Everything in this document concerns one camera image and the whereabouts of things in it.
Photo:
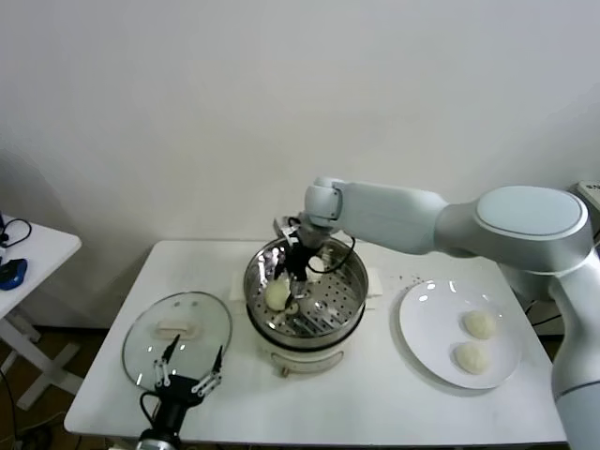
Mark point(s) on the white round plate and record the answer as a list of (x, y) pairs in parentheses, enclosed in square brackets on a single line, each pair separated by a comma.
[(422, 328)]

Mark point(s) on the white steamed baozi bun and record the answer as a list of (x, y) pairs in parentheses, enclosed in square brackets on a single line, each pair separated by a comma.
[(479, 324), (276, 296), (471, 358), (319, 269)]

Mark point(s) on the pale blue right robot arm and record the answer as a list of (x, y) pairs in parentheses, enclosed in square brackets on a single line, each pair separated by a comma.
[(515, 225)]

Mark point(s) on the stainless steel steamer basket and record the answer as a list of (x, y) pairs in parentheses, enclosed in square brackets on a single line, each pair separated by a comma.
[(349, 281)]

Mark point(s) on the round glass pot lid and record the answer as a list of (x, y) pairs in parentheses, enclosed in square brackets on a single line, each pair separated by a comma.
[(206, 319)]

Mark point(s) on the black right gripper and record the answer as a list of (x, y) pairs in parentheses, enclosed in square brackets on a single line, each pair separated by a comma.
[(297, 262)]

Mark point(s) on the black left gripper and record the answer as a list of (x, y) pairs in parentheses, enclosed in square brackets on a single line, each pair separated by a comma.
[(180, 391)]

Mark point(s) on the white side table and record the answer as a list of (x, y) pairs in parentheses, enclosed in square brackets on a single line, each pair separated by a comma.
[(47, 244)]

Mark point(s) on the white electric cooking pot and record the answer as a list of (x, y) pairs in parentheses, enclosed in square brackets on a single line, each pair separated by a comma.
[(304, 358)]

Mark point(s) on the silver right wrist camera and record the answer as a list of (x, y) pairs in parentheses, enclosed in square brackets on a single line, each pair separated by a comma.
[(283, 229)]

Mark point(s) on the blue computer mouse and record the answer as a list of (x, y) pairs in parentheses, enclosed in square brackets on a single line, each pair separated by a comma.
[(11, 274)]

